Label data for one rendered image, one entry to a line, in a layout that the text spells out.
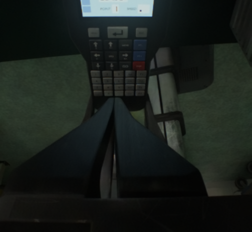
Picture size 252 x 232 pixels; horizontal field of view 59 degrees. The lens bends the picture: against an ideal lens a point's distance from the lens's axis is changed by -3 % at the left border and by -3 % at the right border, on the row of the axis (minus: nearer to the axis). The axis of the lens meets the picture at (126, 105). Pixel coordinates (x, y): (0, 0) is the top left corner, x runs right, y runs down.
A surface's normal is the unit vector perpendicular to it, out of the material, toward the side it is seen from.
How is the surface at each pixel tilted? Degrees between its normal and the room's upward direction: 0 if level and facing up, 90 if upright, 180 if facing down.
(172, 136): 90
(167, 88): 90
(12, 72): 0
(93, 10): 0
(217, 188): 90
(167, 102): 90
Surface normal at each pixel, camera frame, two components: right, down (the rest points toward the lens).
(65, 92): 0.01, 0.79
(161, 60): -0.28, -0.59
